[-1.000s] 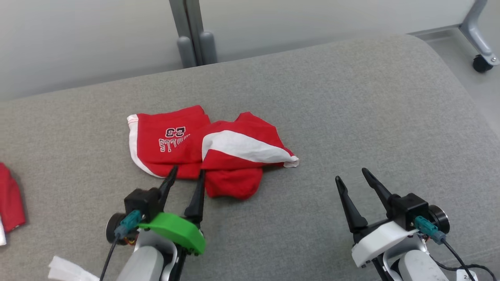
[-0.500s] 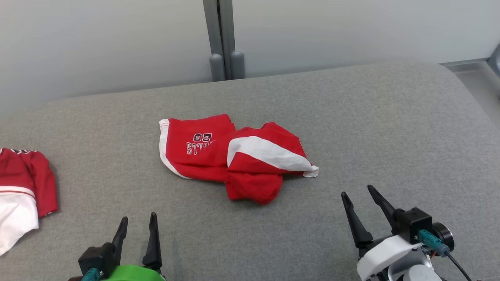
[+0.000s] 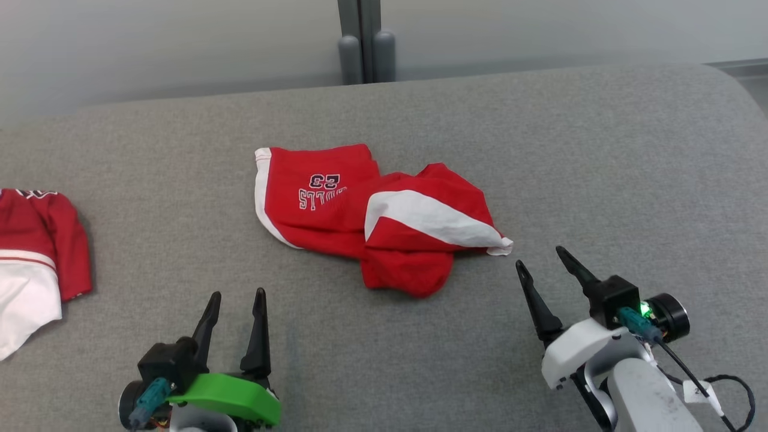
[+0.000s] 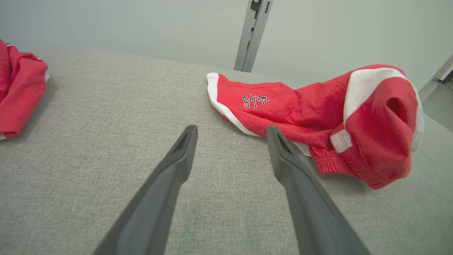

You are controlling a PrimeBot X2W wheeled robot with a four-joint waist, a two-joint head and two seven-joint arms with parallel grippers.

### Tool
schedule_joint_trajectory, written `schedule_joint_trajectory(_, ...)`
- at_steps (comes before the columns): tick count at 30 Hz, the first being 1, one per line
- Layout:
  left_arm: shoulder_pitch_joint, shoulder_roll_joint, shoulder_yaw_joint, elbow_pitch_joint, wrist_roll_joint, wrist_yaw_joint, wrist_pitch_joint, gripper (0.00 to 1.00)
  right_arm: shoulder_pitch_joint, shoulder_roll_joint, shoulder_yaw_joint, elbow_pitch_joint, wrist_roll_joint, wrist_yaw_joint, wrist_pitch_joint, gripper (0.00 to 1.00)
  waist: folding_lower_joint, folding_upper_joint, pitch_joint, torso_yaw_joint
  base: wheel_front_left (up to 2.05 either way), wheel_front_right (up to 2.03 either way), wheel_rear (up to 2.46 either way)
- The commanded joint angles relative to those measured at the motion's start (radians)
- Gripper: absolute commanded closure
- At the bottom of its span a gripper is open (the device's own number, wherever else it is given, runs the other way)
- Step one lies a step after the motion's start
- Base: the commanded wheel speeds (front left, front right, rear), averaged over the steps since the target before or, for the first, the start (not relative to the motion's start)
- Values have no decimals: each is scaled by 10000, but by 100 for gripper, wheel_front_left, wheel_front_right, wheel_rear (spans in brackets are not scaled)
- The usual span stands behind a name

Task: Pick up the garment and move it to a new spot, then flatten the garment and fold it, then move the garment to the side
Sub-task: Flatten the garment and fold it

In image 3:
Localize black right arm cable teal plug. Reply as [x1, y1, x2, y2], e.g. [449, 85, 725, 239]
[617, 307, 757, 432]

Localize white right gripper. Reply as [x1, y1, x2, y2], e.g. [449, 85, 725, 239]
[515, 245, 656, 392]

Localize white cable label tag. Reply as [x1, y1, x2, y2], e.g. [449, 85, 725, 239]
[683, 380, 725, 416]

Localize red basketball shorts white trim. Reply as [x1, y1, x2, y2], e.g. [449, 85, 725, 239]
[254, 143, 514, 299]

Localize red and white jersey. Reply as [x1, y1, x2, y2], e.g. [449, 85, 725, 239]
[0, 188, 94, 362]

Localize grey fabric sofa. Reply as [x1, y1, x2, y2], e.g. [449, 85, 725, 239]
[0, 62, 768, 432]

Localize black left arm cable teal plug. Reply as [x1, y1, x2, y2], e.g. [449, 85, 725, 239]
[128, 377, 173, 430]

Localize black arm cable teal plug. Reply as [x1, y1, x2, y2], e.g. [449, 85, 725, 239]
[128, 377, 173, 430]
[617, 307, 757, 432]

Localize dark grey door frame post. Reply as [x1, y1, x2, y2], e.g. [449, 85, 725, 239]
[337, 0, 383, 83]

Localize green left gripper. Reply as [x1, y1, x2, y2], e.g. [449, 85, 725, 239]
[167, 287, 283, 432]

